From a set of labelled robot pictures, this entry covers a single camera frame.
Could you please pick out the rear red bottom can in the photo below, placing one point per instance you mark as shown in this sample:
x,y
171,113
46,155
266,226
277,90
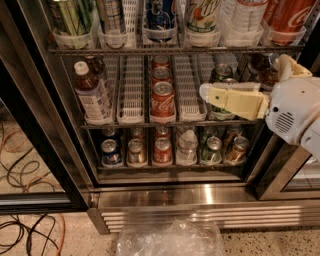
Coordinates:
x,y
162,132

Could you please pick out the front Coca-Cola can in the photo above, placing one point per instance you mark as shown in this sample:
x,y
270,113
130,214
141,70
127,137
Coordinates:
x,y
162,100

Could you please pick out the gold can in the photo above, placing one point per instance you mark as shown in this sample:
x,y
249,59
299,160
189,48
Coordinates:
x,y
137,133
136,152

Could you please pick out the small water bottle bottom shelf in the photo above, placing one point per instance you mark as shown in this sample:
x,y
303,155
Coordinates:
x,y
186,153

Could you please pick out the front left tea bottle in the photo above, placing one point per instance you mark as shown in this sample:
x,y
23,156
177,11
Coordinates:
x,y
92,95

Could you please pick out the front right tea bottle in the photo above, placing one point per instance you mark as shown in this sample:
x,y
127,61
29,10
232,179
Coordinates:
x,y
268,78

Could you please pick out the coca-cola can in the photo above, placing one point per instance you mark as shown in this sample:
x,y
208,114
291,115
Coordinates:
x,y
162,100
161,74
161,61

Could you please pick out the silver tall can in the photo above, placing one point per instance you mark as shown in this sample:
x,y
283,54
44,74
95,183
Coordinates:
x,y
112,22

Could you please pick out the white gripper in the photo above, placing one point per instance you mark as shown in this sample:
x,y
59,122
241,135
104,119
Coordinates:
x,y
292,106

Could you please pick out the front green soda can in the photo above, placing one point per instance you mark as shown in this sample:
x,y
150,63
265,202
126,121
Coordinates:
x,y
221,110

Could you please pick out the empty white shelf tray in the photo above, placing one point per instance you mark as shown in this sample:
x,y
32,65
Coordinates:
x,y
130,108
191,107

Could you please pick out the rear gold can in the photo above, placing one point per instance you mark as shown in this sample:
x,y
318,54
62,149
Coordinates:
x,y
137,133

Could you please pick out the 7up bottle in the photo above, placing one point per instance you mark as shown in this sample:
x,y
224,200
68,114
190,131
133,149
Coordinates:
x,y
202,15

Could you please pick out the rear blue Pepsi can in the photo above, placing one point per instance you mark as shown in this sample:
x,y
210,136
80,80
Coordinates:
x,y
111,133

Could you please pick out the front green bottom can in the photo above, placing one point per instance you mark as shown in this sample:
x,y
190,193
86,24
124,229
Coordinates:
x,y
211,152

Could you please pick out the tea bottle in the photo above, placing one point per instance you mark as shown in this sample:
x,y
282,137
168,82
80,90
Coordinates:
x,y
250,65
92,95
97,66
268,78

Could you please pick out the rear Coca-Cola can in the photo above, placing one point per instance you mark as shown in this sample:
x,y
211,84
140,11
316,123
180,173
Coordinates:
x,y
161,61

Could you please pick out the rear left tea bottle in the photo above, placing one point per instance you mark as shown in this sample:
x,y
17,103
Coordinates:
x,y
97,66

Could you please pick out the clear plastic bag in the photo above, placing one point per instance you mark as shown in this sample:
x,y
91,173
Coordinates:
x,y
179,238

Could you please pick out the front red bottom can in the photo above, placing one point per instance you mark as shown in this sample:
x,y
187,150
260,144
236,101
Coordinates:
x,y
162,153

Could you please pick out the right glass fridge door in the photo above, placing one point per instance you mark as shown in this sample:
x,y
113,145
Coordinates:
x,y
280,163

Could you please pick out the red can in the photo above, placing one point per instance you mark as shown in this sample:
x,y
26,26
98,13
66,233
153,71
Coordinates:
x,y
162,153
162,132

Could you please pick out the blue pepsi can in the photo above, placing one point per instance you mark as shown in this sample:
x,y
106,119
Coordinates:
x,y
111,133
111,154

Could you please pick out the green tall bottle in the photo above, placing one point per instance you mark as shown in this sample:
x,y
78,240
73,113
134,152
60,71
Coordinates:
x,y
72,17

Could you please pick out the rear right tea bottle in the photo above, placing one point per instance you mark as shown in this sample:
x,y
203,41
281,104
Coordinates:
x,y
250,65

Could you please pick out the green soda can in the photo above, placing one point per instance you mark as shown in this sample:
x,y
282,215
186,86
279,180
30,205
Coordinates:
x,y
221,110
220,72

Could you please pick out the clear water bottle top shelf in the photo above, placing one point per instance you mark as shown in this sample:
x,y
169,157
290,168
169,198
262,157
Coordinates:
x,y
240,22

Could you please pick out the blue Pepsi bottle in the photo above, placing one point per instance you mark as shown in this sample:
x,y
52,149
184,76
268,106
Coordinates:
x,y
160,19

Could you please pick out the rear bronze bottom can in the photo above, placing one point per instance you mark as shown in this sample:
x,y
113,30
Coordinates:
x,y
231,132

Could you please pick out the empty white shelf tray left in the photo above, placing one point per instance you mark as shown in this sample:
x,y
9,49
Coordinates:
x,y
130,108

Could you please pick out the bronze can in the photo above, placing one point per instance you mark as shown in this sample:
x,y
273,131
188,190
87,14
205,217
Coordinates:
x,y
236,153
231,132

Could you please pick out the front gold can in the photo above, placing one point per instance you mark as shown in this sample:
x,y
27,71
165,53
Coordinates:
x,y
136,152

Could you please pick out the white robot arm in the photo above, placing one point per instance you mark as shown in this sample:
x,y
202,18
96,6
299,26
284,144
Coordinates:
x,y
291,110

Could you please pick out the empty white shelf tray right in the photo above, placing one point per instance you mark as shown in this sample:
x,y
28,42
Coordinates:
x,y
191,107

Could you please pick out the front bronze bottom can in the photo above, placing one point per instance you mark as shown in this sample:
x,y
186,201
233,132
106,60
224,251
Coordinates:
x,y
236,153

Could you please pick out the left glass fridge door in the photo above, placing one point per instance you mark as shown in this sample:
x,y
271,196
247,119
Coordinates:
x,y
35,87

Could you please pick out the front blue Pepsi can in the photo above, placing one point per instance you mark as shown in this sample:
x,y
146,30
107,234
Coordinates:
x,y
111,154

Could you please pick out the red Coca-Cola bottle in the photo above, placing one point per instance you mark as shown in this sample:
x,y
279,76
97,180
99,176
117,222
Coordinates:
x,y
285,18

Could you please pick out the rear green soda can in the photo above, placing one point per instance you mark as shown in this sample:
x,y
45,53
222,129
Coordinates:
x,y
220,72

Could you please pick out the middle Coca-Cola can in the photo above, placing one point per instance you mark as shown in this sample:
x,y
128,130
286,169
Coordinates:
x,y
161,74

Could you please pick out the glass fridge door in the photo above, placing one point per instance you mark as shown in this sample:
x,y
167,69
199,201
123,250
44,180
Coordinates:
x,y
35,87
280,163

